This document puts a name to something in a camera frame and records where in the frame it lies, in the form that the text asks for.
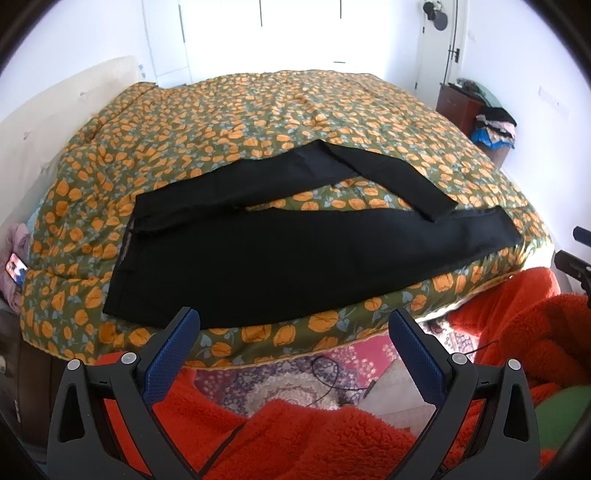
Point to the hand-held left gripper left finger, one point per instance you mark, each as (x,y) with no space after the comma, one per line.
(171,355)

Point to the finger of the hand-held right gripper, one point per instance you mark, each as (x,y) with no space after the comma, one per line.
(582,234)
(575,268)

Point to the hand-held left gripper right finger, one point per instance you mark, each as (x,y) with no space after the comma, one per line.
(415,355)

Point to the black pants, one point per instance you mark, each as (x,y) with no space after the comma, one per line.
(277,258)

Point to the white paper sheet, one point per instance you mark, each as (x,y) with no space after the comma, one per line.
(397,387)

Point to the pink patterned mat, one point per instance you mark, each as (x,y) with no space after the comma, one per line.
(277,383)

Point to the orange fleece garment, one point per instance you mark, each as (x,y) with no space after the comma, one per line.
(323,438)

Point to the pile of mixed clothes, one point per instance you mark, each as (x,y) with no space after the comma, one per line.
(496,129)

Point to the green cloth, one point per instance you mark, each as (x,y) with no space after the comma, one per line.
(563,415)

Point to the dark brown wooden cabinet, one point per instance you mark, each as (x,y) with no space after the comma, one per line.
(457,108)

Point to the smartphone with lit screen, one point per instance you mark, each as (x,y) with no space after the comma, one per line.
(15,267)

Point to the pink cloth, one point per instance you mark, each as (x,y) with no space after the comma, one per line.
(16,237)

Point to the white door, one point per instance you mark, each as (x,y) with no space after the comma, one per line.
(436,55)

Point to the orange floral green quilt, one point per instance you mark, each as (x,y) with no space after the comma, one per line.
(277,115)

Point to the black item hanging on door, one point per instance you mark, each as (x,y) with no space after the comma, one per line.
(436,16)

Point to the beige padded headboard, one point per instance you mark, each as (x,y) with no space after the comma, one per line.
(55,115)

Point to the white wardrobe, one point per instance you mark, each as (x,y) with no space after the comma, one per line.
(171,37)

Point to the dark wooden bed frame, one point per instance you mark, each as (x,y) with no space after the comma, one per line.
(32,378)

